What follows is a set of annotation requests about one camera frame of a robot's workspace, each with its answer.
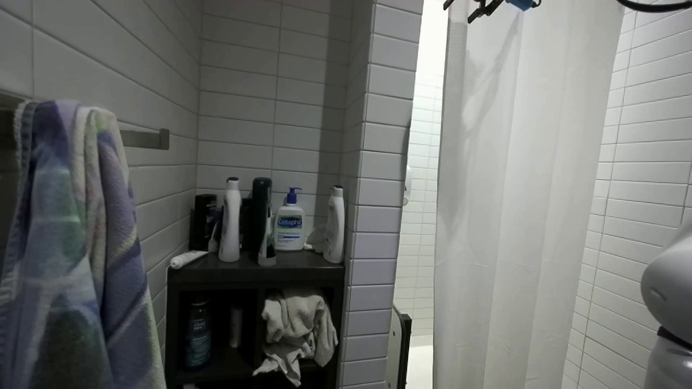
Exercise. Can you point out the blue patterned hanging towel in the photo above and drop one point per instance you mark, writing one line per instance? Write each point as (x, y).
(64, 252)

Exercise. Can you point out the crumpled white cloth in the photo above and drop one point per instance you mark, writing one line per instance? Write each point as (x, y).
(294, 331)

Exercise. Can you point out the blue tinted plastic bottle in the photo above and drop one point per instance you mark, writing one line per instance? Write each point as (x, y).
(196, 336)

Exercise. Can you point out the blue plastic wrist mount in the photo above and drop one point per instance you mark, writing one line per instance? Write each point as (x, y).
(523, 2)

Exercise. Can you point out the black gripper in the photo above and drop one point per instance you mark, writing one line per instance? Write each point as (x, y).
(497, 6)

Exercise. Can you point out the tall white labelled bottle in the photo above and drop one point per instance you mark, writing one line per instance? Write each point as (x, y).
(229, 224)

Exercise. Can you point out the folding shower seat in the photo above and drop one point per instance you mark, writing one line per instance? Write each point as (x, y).
(401, 354)

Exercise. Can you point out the white shower curtain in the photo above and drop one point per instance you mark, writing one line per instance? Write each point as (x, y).
(520, 216)

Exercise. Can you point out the tall black bottle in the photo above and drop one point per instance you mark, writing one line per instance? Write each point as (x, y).
(260, 213)

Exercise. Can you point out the plain white bottle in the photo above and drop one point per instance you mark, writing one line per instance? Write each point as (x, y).
(335, 227)

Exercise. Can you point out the black bottle on left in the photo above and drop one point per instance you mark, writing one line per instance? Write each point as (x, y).
(204, 222)

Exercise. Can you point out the black shelf unit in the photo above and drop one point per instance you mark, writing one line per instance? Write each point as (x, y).
(250, 276)

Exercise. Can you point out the white pump lotion bottle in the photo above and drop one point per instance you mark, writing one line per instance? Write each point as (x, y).
(290, 227)

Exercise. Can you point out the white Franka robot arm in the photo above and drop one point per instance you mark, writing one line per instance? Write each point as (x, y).
(671, 303)

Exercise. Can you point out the metal towel bar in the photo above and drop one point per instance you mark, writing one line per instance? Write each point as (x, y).
(142, 140)

